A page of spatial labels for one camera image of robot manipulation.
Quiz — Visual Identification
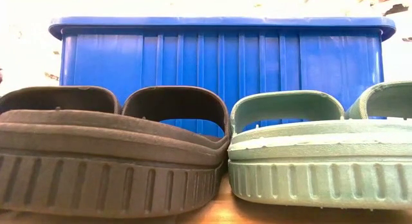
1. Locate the black rubber slide sandal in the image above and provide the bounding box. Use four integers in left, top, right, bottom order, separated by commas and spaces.
0, 85, 233, 219
0, 85, 122, 115

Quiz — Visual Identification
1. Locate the green rubber slide sandal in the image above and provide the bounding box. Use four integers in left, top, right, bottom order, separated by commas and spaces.
227, 89, 412, 210
344, 80, 412, 120

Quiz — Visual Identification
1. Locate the blue plastic bin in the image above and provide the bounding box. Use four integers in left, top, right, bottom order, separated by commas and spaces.
48, 16, 397, 138

